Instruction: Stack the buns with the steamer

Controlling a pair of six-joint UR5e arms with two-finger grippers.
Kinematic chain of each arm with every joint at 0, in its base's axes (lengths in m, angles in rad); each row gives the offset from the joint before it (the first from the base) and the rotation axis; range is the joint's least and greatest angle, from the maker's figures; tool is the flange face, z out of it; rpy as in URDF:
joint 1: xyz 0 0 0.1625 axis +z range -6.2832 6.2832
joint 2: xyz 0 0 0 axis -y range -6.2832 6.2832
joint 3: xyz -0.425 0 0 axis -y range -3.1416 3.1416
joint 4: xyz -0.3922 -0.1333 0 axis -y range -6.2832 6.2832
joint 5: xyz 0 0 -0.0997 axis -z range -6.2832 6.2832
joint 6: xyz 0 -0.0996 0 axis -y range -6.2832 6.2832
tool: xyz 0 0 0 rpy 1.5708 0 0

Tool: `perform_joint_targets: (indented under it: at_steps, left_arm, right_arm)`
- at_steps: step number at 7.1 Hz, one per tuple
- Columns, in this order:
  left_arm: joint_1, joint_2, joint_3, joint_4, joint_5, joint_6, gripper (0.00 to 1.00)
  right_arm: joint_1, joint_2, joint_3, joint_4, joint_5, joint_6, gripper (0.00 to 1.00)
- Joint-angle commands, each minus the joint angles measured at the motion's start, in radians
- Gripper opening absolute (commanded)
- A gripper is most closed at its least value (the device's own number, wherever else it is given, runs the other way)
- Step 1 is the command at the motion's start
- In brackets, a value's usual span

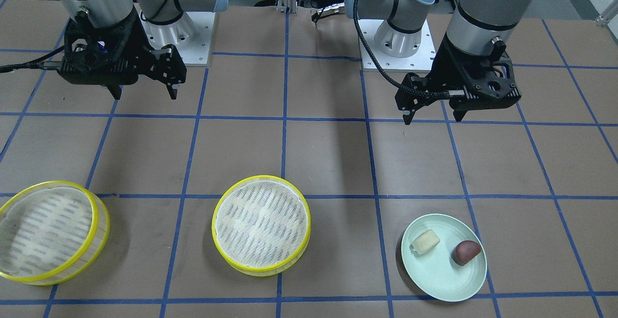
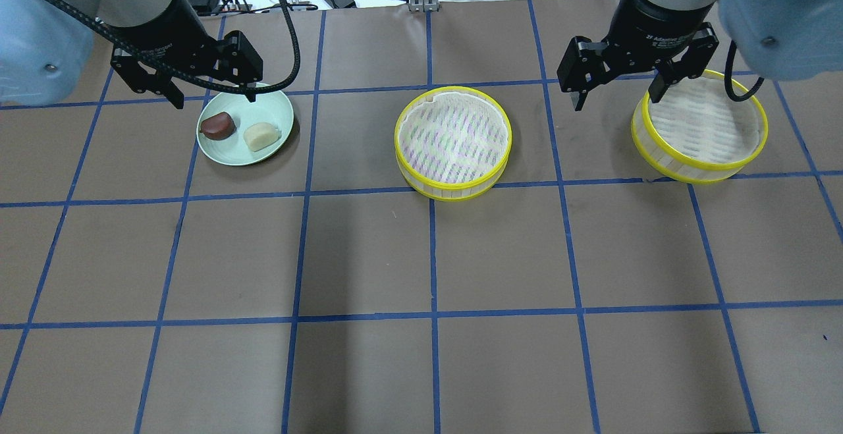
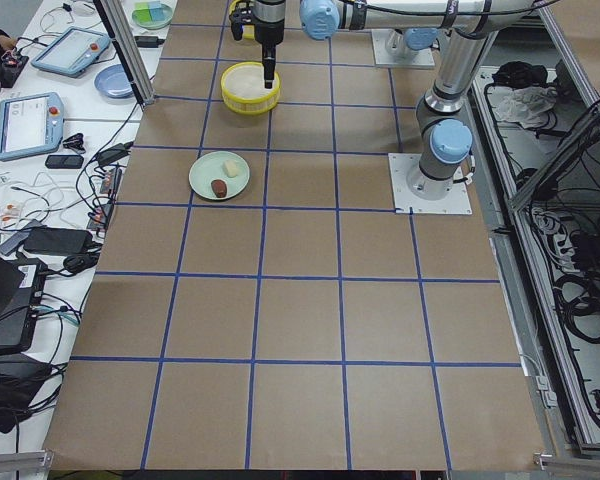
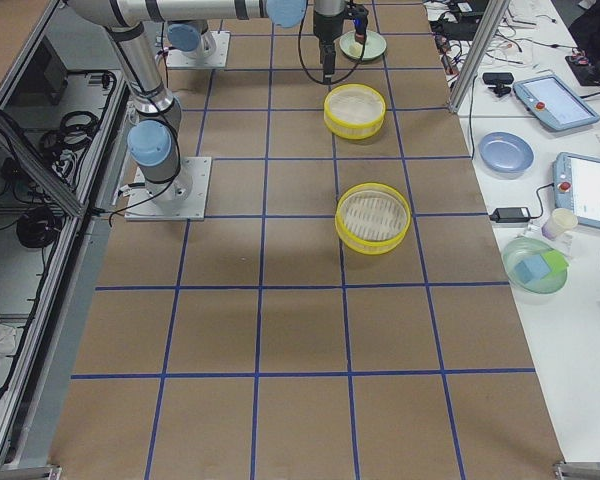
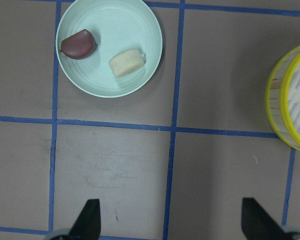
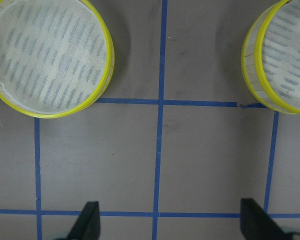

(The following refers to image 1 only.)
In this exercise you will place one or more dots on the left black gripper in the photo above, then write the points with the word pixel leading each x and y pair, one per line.
pixel 443 70

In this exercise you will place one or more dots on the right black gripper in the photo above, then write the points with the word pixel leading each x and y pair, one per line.
pixel 136 43

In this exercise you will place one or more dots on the white steamed bun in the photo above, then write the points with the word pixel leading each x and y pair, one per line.
pixel 425 242

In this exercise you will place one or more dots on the dark red bun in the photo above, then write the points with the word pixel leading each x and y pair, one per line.
pixel 465 251

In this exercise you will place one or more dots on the side yellow bamboo steamer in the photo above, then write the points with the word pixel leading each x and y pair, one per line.
pixel 51 232

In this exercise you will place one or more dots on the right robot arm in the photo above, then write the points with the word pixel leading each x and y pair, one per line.
pixel 105 13

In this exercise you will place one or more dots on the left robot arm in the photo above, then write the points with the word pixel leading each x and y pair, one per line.
pixel 473 25

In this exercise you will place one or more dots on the centre yellow bamboo steamer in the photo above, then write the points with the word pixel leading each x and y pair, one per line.
pixel 261 226

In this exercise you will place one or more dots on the light green plate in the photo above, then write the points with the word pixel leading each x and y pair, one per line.
pixel 435 272

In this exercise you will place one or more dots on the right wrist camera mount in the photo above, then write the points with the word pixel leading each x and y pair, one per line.
pixel 92 55

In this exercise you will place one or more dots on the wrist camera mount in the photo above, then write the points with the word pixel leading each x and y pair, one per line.
pixel 92 55
pixel 490 81

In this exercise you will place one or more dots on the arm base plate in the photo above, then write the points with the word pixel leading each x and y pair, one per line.
pixel 396 51
pixel 192 35

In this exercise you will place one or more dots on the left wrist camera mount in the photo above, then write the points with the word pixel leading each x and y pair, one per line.
pixel 490 81

